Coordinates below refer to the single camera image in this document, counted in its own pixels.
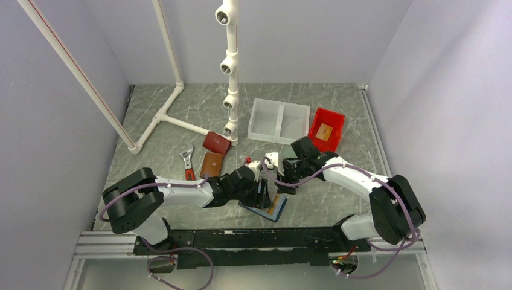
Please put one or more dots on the red plastic bin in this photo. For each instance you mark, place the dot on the red plastic bin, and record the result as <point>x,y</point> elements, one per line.
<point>333,119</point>

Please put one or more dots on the aluminium extrusion frame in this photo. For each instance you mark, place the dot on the aluminium extrusion frame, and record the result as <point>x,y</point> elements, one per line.
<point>107,245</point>

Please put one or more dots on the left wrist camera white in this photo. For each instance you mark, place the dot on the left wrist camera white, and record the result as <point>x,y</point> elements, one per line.
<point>255,166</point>

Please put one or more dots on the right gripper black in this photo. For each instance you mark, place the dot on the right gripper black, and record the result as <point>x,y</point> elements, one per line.
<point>285,179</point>

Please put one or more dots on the white PVC pipe post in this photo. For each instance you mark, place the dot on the white PVC pipe post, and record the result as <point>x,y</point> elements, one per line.
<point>227,16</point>

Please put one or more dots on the green leather card holder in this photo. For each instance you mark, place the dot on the green leather card holder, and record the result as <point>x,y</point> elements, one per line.
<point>287,152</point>

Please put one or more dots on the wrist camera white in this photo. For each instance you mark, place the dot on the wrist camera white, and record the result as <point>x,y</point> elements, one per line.
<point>273,161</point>
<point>255,166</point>

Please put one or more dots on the blue leather card holder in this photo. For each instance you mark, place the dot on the blue leather card holder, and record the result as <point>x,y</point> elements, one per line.
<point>264,212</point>

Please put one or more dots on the clear plastic divided box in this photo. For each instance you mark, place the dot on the clear plastic divided box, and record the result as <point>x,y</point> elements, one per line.
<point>278,122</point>

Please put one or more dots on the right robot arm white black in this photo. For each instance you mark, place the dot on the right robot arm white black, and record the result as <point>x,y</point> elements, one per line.
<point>395,213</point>

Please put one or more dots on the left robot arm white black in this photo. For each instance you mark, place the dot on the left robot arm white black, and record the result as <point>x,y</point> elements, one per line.
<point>130,205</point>

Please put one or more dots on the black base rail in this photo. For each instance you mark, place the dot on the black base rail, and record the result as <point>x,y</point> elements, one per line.
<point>248,247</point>

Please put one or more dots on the adjustable wrench red handle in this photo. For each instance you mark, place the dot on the adjustable wrench red handle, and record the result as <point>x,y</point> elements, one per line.
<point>188,167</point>

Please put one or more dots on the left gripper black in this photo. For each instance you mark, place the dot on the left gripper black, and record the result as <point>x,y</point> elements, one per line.
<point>265,200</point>

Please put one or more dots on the brown leather wallet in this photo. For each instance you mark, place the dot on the brown leather wallet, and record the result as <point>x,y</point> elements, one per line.
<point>212,165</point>

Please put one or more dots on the white PVC pipe frame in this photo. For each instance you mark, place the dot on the white PVC pipe frame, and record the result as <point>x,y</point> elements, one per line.
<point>77,39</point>

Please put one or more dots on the red leather wallet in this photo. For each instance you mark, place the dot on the red leather wallet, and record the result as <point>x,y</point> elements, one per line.
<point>216,143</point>

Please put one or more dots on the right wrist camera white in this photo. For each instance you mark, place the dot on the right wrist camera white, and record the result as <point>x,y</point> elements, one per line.
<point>273,161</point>

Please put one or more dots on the orange credit card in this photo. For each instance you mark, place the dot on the orange credit card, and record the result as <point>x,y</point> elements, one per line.
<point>276,205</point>
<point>323,133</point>

